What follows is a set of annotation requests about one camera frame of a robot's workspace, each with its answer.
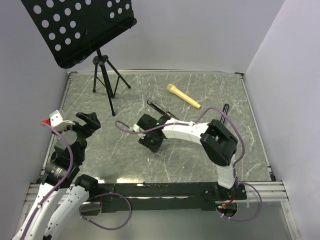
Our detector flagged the aluminium table frame rail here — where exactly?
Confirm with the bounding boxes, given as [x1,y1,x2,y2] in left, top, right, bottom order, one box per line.
[16,72,72,234]

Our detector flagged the black stapler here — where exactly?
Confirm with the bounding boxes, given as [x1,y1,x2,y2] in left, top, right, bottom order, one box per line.
[147,98,178,120]

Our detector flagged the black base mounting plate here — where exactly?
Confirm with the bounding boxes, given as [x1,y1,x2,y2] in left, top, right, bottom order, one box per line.
[88,182,247,213]

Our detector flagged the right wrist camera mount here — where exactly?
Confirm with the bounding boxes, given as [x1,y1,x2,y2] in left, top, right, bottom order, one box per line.
[132,124,145,138]

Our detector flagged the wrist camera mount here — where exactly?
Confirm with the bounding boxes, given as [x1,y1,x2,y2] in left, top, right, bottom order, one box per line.
[42,109,75,132]
[132,124,145,138]

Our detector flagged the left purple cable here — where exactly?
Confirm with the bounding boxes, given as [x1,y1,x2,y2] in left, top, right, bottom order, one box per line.
[19,121,75,238]

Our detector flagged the purple cable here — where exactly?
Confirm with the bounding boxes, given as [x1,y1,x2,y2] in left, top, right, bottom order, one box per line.
[19,121,75,238]
[114,106,263,223]

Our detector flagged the grey staple strip block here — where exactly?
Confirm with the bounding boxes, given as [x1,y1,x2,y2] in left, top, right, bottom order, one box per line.
[156,149,165,157]

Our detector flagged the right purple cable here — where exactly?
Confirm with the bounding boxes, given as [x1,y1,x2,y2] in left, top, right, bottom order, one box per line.
[114,106,263,223]

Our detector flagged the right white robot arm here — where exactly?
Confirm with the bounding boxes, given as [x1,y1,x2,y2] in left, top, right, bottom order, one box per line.
[132,114,238,199]

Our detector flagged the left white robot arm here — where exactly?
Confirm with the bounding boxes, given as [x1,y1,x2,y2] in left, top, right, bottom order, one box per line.
[14,109,101,240]

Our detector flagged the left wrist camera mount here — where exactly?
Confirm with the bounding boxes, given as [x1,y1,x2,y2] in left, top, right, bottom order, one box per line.
[42,109,75,132]

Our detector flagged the black perforated music stand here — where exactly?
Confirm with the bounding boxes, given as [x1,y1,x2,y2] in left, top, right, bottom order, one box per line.
[22,0,137,101]

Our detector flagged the beige toy microphone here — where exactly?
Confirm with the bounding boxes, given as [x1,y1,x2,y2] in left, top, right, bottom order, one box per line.
[166,84,201,109]

